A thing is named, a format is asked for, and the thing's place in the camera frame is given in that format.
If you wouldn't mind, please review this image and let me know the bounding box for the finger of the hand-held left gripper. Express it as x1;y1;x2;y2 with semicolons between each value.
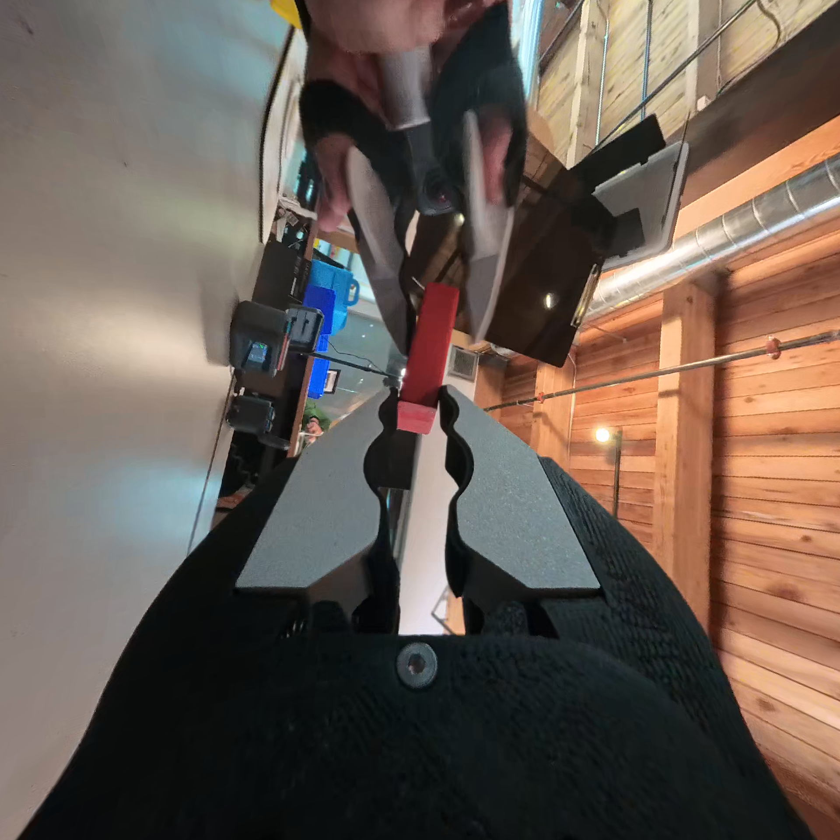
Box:
344;146;420;357
458;110;518;342

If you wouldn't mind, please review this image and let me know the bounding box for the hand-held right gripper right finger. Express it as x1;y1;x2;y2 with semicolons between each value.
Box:
440;385;602;627

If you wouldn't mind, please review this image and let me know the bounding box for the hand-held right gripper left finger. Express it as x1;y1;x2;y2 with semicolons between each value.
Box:
234;387;401;634

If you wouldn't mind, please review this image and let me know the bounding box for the red rectangular block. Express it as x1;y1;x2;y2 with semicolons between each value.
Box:
395;281;461;436

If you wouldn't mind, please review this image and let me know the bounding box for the person's left hand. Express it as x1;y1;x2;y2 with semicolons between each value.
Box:
303;0;511;232

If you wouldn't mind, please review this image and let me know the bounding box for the wood-framed mirror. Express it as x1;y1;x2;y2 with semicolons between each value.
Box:
406;110;606;370

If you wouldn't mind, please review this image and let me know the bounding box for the blue caddy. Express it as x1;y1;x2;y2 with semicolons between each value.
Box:
307;258;362;337

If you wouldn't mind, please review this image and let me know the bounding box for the black ceiling pole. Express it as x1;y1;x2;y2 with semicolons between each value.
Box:
609;428;626;521

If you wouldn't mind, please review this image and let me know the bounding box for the black charger device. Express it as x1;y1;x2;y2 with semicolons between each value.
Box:
224;392;291;452

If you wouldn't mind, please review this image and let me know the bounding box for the black case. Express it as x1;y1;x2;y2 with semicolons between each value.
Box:
282;304;327;353

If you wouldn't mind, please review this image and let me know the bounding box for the tripod light stand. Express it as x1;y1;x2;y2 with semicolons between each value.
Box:
327;346;396;383

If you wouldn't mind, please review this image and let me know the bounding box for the black device with screen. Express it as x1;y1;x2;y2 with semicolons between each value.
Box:
228;299;291;379

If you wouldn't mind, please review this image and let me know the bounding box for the metal ceiling rod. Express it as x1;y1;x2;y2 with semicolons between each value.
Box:
483;330;840;414

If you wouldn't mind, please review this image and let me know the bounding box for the metal air duct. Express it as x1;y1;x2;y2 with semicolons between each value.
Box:
487;156;840;360

